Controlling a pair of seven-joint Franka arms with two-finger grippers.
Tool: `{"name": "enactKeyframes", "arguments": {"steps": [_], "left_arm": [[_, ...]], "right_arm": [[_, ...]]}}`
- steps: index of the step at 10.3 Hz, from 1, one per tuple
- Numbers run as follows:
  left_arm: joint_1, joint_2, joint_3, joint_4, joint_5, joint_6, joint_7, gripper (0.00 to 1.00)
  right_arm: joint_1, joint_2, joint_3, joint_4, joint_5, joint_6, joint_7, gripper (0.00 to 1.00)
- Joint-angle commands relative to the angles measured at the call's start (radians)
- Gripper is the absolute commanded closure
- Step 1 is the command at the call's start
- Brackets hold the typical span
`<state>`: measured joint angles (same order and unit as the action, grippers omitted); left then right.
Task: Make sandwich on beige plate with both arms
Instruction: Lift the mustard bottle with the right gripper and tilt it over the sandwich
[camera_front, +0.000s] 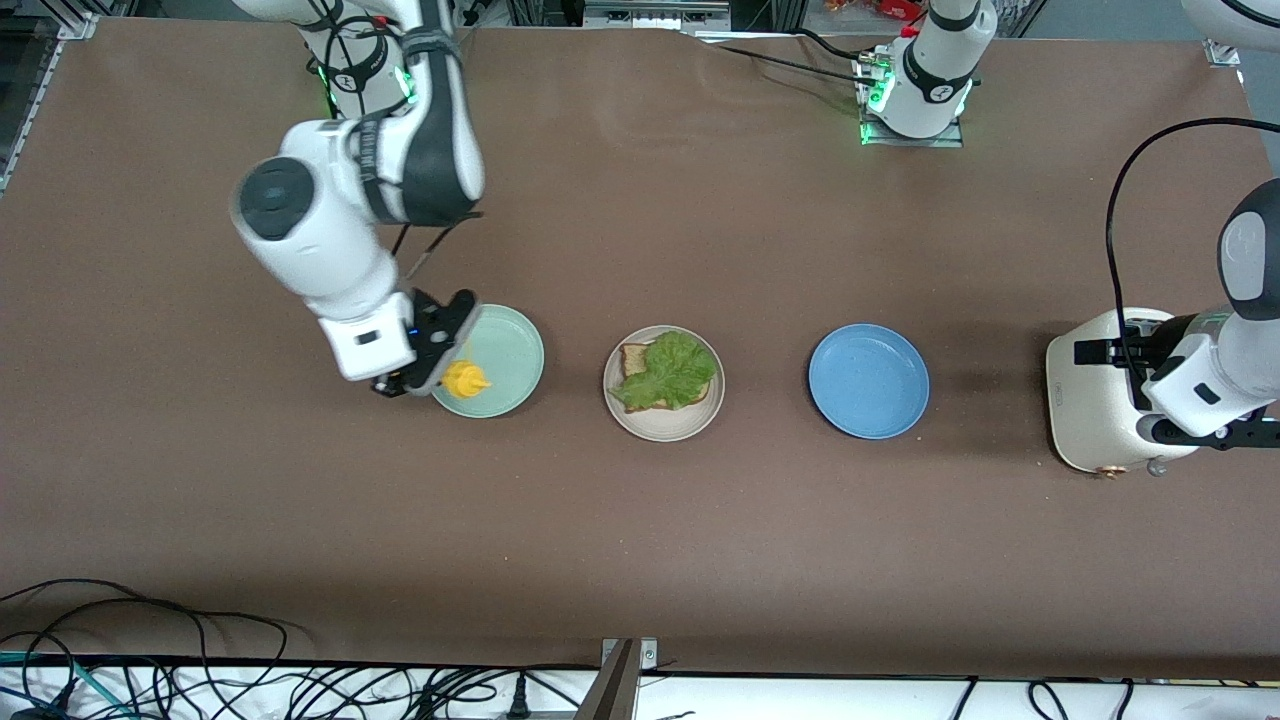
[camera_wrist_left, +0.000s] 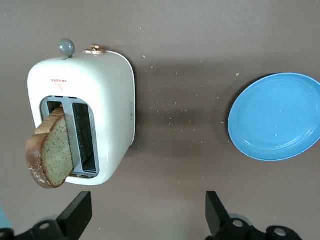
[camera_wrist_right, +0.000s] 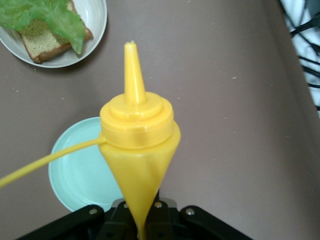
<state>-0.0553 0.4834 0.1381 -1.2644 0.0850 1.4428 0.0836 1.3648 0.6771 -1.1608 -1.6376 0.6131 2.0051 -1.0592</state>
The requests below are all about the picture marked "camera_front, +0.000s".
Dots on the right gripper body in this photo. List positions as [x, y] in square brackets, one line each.
[437, 322]

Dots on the yellow squeeze mustard bottle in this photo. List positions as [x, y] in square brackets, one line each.
[465, 380]

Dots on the light brown bread slice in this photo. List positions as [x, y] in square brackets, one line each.
[633, 360]

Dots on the green lettuce leaf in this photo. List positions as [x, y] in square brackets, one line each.
[670, 370]

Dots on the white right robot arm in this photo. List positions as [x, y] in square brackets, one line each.
[310, 230]

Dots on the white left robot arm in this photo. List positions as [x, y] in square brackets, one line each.
[935, 80]

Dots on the mint green round plate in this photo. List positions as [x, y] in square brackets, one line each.
[510, 350]

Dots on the beige round plate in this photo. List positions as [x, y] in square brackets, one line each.
[660, 425]

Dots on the blue round plate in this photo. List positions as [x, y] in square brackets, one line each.
[868, 380]

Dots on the cream white toaster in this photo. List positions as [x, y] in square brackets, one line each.
[1085, 400]

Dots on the black power plug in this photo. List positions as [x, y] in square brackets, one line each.
[518, 705]

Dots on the grey equipment box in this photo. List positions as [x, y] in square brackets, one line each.
[650, 12]

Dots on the red packaged items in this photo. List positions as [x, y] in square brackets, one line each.
[890, 8]

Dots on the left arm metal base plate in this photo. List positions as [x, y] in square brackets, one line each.
[900, 142]

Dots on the aluminium frame corner bracket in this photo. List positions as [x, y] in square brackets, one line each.
[1222, 52]

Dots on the metal table edge bracket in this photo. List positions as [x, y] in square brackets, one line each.
[615, 690]

